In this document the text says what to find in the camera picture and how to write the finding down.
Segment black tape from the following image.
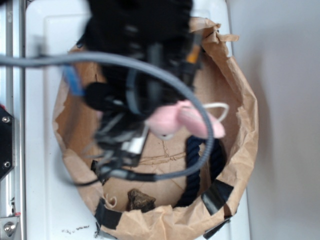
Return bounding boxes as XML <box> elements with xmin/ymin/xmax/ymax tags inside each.
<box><xmin>94</xmin><ymin>198</ymin><xmax>123</xmax><ymax>230</ymax></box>
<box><xmin>201</xmin><ymin>179</ymin><xmax>234</xmax><ymax>216</ymax></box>

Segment black octagonal mount plate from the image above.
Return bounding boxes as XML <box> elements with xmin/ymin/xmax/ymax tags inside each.
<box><xmin>0</xmin><ymin>104</ymin><xmax>16</xmax><ymax>181</ymax></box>

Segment pink plush bunny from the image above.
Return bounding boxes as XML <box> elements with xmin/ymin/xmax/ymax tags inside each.
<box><xmin>145</xmin><ymin>100</ymin><xmax>230</xmax><ymax>140</ymax></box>

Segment dark navy thick rope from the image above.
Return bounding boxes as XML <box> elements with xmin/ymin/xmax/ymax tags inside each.
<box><xmin>174</xmin><ymin>136</ymin><xmax>228</xmax><ymax>208</ymax></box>

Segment white plastic bin lid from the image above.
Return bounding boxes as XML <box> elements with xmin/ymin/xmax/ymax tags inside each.
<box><xmin>24</xmin><ymin>0</ymin><xmax>251</xmax><ymax>240</ymax></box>

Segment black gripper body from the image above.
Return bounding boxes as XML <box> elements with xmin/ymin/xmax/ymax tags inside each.
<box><xmin>83</xmin><ymin>42</ymin><xmax>203</xmax><ymax>183</ymax></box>

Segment black tape left front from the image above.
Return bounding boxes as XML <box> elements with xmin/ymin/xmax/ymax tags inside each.
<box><xmin>94</xmin><ymin>198</ymin><xmax>123</xmax><ymax>230</ymax></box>

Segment brown rock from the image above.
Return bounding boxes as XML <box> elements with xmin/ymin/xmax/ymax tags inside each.
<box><xmin>127</xmin><ymin>188</ymin><xmax>156</xmax><ymax>213</ymax></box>

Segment aluminium frame rail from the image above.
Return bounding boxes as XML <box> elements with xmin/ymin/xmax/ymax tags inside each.
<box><xmin>0</xmin><ymin>0</ymin><xmax>27</xmax><ymax>240</ymax></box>

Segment grey sleeved cable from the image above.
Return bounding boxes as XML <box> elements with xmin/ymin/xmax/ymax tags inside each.
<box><xmin>0</xmin><ymin>53</ymin><xmax>215</xmax><ymax>183</ymax></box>

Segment black tape right front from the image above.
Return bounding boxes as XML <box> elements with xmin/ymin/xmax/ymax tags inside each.
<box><xmin>201</xmin><ymin>179</ymin><xmax>234</xmax><ymax>216</ymax></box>

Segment crumpled brown paper bag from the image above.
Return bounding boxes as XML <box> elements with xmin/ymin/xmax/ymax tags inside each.
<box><xmin>52</xmin><ymin>17</ymin><xmax>259</xmax><ymax>240</ymax></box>

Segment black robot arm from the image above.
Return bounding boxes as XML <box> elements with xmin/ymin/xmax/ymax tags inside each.
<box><xmin>83</xmin><ymin>0</ymin><xmax>201</xmax><ymax>182</ymax></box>

